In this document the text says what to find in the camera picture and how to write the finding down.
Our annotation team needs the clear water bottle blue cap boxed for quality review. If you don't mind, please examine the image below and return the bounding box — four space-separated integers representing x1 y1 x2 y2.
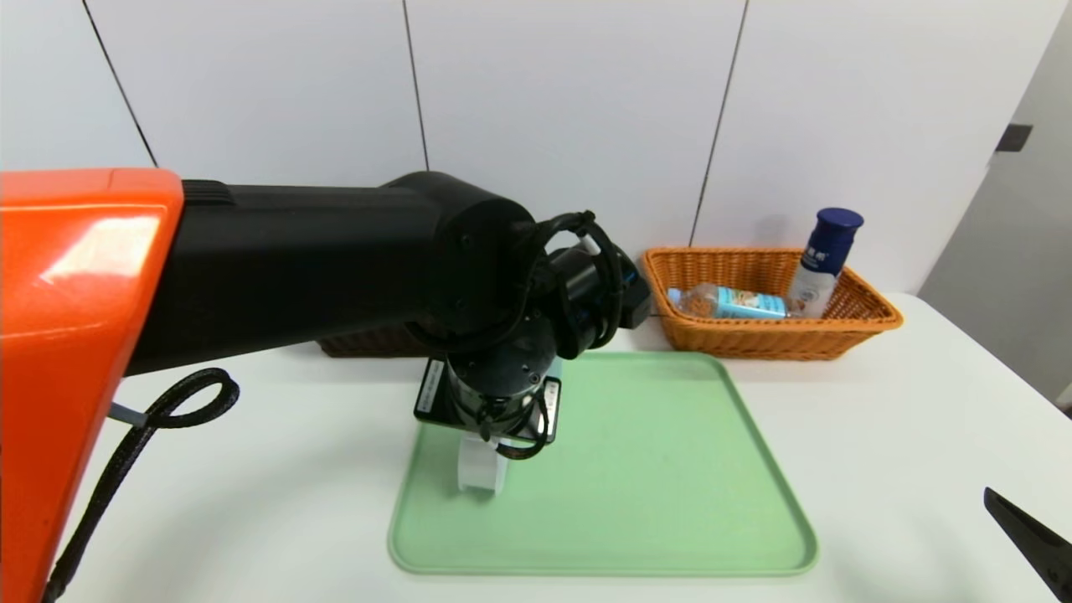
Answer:
667 283 790 321

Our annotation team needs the light green plastic tray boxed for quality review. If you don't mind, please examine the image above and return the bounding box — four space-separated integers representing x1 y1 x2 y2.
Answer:
389 351 820 577

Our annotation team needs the black braided sleeve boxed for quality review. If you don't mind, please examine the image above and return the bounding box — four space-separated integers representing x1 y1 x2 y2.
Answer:
42 367 241 603

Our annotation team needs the orange wicker basket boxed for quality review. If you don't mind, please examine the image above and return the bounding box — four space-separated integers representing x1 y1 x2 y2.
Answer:
642 246 905 362

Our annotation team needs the black left arm wrist cable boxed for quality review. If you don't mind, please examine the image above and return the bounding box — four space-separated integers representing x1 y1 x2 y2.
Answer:
477 210 626 461

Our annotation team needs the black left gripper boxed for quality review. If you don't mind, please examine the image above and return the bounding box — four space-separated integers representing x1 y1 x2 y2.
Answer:
414 322 562 445

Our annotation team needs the white round plastic container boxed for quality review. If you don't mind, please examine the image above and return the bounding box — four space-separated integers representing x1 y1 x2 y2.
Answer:
457 434 508 495

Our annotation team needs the dark brown wicker basket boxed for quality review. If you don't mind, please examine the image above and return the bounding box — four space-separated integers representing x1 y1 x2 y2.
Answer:
317 325 430 359

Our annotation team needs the white yogurt bottle navy cap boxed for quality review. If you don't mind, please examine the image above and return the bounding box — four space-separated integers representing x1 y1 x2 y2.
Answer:
786 207 864 318

